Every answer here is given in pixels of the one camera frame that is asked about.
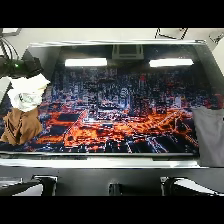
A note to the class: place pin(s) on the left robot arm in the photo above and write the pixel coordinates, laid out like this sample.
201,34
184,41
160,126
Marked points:
46,185

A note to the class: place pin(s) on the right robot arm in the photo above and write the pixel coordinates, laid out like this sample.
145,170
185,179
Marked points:
173,186

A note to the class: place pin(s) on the white garment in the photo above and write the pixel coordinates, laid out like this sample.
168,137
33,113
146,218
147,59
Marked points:
26,91

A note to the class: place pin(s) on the brown garment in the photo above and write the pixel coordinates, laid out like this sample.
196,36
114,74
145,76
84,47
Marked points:
20,126

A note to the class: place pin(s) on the grey garment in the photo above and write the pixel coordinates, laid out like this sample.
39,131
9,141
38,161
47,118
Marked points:
211,136

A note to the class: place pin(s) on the silver frame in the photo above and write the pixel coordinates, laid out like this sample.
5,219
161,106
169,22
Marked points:
100,162

